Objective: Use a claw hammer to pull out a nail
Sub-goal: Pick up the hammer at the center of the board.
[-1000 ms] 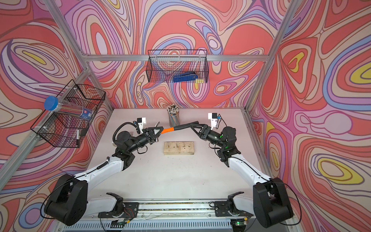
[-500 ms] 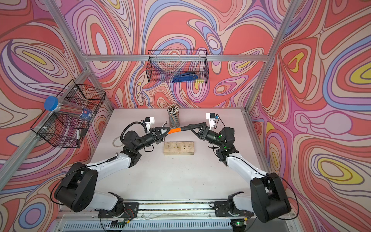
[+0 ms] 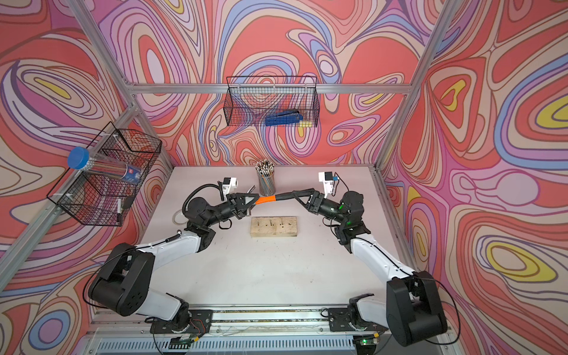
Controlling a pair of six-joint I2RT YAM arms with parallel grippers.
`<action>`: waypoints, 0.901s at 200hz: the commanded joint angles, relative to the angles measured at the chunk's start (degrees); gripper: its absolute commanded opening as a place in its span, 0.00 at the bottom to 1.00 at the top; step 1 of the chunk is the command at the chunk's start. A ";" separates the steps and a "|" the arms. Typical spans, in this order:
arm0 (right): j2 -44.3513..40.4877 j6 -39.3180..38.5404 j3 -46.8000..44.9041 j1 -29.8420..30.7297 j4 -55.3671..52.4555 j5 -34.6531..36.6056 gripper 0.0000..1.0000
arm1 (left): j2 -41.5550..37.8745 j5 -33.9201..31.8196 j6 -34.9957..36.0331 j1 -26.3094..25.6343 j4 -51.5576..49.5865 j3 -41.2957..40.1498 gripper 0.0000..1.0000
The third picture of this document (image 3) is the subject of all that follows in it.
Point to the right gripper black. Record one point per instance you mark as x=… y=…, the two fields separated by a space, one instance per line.
x=313 y=205

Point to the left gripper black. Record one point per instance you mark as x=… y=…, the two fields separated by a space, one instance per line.
x=234 y=206

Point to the claw hammer orange black handle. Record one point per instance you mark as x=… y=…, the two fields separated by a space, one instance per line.
x=269 y=199

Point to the wooden block with nails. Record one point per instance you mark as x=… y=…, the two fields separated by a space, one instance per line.
x=273 y=227

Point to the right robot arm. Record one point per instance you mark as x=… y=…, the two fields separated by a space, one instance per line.
x=411 y=308

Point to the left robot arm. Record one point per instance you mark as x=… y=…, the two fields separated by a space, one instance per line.
x=122 y=284

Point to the cup of coloured pencils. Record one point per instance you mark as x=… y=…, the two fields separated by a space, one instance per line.
x=266 y=175

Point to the blue tool in basket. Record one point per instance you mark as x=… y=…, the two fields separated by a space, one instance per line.
x=287 y=117

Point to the clear bottle blue cap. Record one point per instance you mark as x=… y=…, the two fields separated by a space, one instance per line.
x=96 y=163

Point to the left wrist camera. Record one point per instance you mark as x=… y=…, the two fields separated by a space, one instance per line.
x=229 y=184

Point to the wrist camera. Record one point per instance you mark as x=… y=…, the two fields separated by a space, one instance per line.
x=229 y=184
x=329 y=181

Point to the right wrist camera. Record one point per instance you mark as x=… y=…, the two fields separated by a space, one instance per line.
x=329 y=181

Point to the back wire basket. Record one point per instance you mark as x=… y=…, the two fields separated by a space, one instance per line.
x=250 y=98

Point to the wire basket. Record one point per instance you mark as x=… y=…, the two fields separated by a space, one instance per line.
x=250 y=98
x=97 y=200

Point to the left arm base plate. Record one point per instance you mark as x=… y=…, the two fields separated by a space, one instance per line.
x=192 y=321

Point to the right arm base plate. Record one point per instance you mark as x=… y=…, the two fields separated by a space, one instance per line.
x=342 y=319

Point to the left wire basket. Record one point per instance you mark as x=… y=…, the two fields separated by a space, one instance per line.
x=97 y=200

